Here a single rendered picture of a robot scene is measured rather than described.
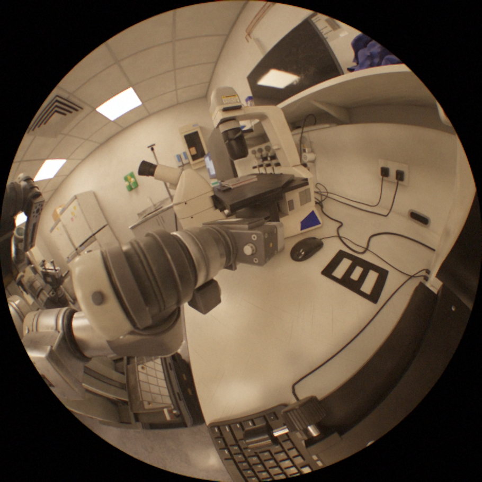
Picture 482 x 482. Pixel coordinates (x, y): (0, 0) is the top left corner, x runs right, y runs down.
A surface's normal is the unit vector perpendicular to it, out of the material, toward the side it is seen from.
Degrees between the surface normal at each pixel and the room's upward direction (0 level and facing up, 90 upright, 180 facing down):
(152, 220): 90
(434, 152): 90
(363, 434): 0
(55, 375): 81
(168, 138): 90
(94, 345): 74
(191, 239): 46
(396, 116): 90
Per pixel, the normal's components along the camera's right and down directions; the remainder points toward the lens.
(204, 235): 0.48, -0.67
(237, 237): -0.57, 0.26
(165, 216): 0.33, 0.41
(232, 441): -0.36, -0.78
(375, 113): -0.90, 0.40
